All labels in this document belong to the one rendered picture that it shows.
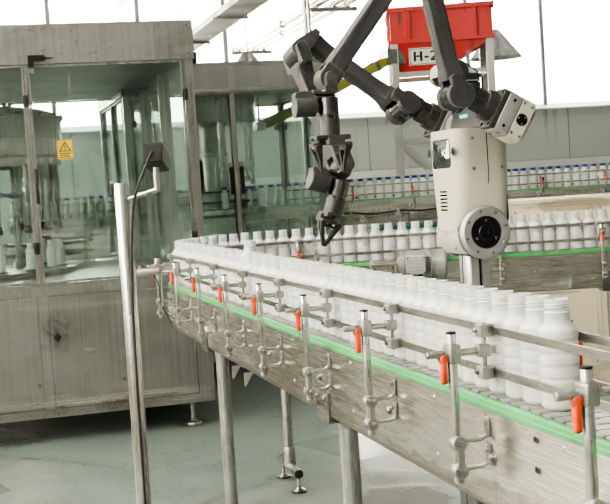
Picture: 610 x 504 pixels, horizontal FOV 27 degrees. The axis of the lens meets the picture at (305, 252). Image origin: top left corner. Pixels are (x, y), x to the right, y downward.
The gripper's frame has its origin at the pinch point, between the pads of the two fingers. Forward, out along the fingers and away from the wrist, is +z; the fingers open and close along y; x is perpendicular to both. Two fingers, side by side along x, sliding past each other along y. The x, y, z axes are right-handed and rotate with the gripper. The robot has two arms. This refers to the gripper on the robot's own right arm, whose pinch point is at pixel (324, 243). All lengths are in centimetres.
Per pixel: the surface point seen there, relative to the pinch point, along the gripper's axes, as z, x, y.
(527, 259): -26, 135, -152
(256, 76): -135, 69, -543
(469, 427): 32, -15, 169
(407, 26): -229, 199, -636
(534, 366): 20, -16, 188
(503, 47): -262, 323, -728
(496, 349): 19, -17, 176
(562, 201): -84, 240, -351
